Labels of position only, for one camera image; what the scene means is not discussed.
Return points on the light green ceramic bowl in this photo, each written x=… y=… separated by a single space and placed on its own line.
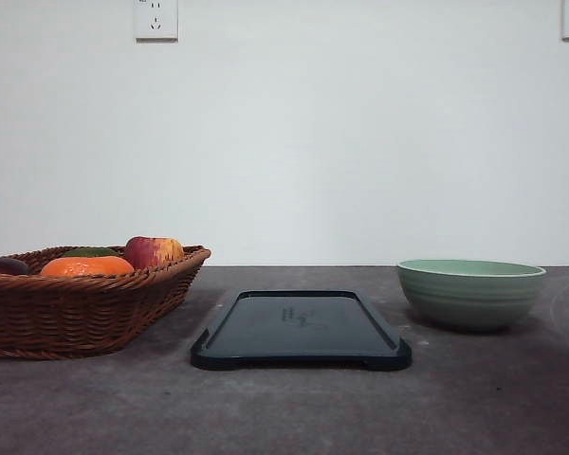
x=471 y=295

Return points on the brown wicker basket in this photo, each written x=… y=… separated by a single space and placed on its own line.
x=45 y=316

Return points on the dark teal rectangular tray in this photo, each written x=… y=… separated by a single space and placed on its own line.
x=298 y=328

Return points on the red yellow apple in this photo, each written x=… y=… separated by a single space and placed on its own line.
x=151 y=251

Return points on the green avocado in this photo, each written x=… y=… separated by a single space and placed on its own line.
x=90 y=251

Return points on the orange mandarin fruit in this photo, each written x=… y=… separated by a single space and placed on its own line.
x=86 y=265

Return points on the dark red plum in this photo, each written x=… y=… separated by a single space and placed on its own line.
x=10 y=266

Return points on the white wall socket left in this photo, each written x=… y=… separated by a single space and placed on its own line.
x=155 y=22

